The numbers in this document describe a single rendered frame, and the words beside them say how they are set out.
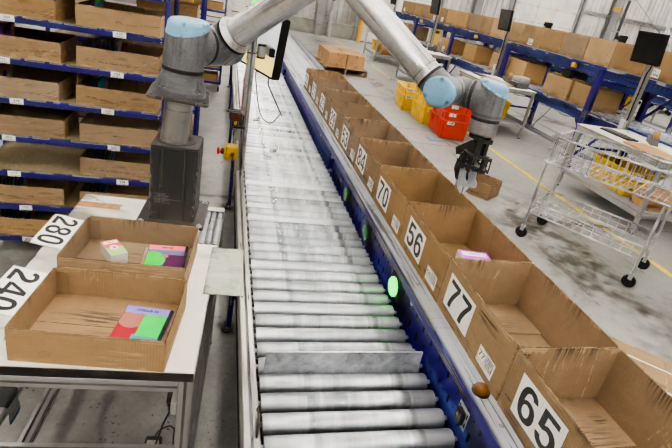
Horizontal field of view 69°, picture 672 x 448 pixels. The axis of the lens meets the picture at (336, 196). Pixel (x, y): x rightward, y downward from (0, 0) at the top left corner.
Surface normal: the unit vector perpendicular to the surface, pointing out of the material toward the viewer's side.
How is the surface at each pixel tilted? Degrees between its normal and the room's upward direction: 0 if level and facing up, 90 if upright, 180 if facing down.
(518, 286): 90
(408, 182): 90
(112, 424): 0
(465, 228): 90
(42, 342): 90
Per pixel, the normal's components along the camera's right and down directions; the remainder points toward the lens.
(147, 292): 0.07, 0.40
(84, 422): 0.18, -0.90
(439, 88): -0.40, 0.29
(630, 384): -0.96, -0.08
